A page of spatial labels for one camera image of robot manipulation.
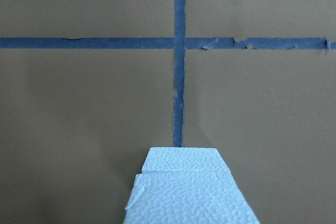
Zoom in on light blue foam block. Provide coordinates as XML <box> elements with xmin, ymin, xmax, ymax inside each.
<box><xmin>124</xmin><ymin>147</ymin><xmax>259</xmax><ymax>223</ymax></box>

